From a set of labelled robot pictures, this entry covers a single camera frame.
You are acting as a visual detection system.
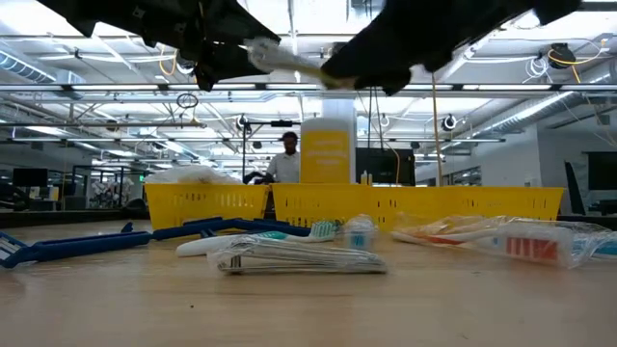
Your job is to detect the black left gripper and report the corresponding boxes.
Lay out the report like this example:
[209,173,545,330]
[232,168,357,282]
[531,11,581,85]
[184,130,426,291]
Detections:
[36,0,282,93]

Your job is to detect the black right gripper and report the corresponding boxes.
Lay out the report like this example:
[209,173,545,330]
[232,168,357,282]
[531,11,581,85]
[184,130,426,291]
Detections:
[319,0,582,96]

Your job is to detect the plain white cotton bag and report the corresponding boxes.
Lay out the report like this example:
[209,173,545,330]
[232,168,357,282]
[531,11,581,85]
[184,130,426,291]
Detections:
[144,165,243,186]

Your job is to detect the dark blue disposable razor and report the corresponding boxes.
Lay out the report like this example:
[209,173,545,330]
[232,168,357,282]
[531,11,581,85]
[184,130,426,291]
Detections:
[0,221,151,270]
[151,216,312,243]

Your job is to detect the teal white toothbrush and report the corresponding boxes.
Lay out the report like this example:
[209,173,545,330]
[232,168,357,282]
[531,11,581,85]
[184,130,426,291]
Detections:
[175,220,342,258]

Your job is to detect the red white toothbrush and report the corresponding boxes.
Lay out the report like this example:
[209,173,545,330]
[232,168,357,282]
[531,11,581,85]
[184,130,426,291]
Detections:
[389,214,614,270]

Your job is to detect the black stand with crossbar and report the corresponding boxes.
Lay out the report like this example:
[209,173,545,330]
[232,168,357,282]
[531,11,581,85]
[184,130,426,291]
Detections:
[235,119,303,185]

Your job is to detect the yellow white wipes canister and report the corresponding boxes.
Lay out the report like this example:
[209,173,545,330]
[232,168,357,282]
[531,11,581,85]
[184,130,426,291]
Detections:
[299,99,359,186]

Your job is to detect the yellow slotted plastic basket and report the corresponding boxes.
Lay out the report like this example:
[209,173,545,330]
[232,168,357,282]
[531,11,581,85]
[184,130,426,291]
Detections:
[452,186,565,223]
[370,185,459,230]
[270,182,375,228]
[144,182,270,231]

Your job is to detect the black leaning panel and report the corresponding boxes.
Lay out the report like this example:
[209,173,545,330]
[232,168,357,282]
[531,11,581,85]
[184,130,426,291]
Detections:
[564,161,588,217]

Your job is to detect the black desk monitor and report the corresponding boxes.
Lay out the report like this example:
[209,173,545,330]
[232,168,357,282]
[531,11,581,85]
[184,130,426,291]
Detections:
[12,168,49,189]

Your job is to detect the row of yellow baskets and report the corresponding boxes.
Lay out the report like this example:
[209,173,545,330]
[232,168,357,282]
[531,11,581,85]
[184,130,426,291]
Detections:
[0,206,617,230]

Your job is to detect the black hanging cables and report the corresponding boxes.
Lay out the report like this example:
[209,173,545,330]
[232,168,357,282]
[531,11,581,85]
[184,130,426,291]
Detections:
[364,86,387,151]

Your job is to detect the yellow hanging cable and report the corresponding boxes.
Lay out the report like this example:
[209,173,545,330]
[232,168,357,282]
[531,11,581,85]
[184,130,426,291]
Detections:
[427,71,443,187]

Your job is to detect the black ceiling cable reel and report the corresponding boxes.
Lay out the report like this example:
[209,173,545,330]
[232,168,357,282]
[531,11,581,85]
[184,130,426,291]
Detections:
[548,41,578,69]

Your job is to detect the large black wall screen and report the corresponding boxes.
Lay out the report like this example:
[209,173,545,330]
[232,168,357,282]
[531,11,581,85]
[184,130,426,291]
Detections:
[586,151,617,192]

